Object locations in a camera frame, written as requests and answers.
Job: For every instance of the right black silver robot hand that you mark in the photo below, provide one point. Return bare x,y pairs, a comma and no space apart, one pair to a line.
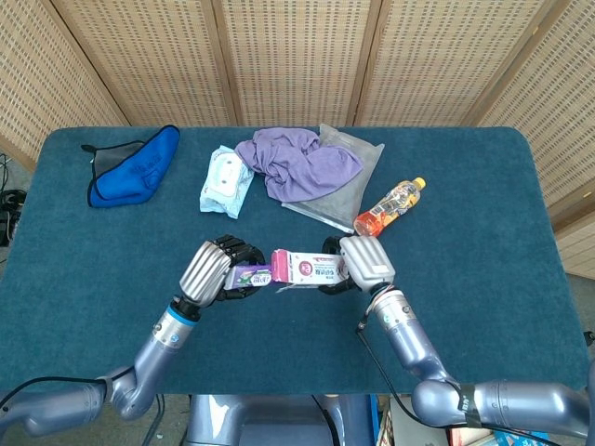
367,262

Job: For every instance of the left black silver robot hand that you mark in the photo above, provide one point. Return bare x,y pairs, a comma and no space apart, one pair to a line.
204,271

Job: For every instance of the purple white toothpaste tube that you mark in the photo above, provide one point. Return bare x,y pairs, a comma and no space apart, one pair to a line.
248,277

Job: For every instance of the white pink toothpaste box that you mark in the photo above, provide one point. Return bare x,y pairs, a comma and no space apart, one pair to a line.
307,268

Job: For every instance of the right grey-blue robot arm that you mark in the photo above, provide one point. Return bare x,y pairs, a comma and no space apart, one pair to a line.
409,334

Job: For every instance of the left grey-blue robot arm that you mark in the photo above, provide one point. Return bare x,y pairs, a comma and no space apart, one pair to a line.
153,353

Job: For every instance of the blue printed plastic package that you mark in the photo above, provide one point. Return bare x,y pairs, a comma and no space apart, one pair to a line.
516,439

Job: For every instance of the orange drink plastic bottle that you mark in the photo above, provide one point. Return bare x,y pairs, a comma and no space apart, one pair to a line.
390,206

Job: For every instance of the grey zip pouch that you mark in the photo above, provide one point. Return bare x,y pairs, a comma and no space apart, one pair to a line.
344,200

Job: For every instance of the light blue wet wipes pack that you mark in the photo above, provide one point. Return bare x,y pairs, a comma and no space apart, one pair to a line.
223,181

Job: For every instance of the teal carpet table cover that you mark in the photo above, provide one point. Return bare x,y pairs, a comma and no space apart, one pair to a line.
279,344

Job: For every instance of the crumpled purple cloth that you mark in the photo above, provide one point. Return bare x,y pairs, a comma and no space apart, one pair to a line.
297,167

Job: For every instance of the grey-blue robot torso base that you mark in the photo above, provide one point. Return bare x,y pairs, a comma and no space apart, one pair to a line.
279,418

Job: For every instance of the red book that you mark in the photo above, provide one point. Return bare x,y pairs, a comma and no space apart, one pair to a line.
465,436

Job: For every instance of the woven wooden folding screen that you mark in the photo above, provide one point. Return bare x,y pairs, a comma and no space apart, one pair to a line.
297,60

